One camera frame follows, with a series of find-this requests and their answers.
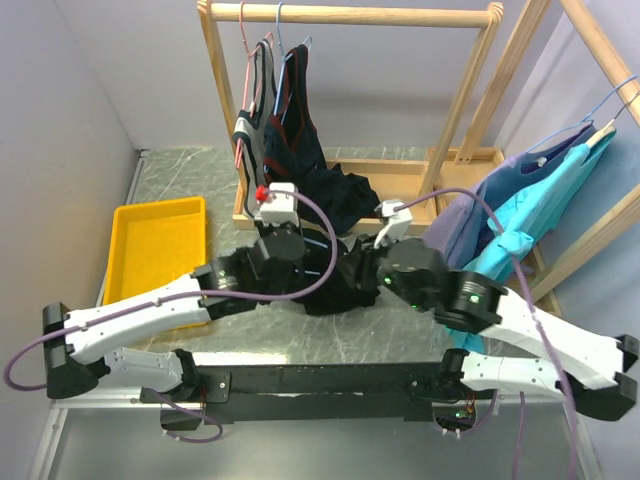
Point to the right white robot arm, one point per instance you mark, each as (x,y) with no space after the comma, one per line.
(565,362)

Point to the turquoise shirt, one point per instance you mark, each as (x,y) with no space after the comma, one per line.
(529,214)

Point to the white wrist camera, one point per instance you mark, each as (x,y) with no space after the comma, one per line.
(276,204)
(396,220)

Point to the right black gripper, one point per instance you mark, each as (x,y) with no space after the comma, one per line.
(363,257)

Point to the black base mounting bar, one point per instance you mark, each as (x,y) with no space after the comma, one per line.
(331,391)

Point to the wooden hanger on right rack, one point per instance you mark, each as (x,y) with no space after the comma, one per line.
(601,134)

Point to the pink wire hanger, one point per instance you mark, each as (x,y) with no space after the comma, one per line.
(250,54)

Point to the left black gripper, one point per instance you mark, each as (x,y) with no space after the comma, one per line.
(264,228)

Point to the blue wire hanger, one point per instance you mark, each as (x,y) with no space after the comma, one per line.
(311,257)

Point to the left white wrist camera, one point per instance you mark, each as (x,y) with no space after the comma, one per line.
(276,204)

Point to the blue hanger with navy top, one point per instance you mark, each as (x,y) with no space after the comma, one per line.
(282,75)

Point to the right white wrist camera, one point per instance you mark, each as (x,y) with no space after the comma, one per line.
(396,220)

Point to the black tank top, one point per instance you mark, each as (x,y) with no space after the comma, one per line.
(334,296)

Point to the yellow plastic tray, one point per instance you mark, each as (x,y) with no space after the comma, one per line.
(153,244)

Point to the wooden clothes rack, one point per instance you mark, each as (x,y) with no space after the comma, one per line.
(411,170)
(625,213)

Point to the white grey tank top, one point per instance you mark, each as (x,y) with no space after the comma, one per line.
(250,125)

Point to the navy red-trimmed tank top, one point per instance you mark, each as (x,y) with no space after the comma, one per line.
(293,154)

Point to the blue hanger on right rack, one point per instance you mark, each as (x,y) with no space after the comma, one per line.
(588,118)

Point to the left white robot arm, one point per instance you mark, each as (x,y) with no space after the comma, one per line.
(87,345)

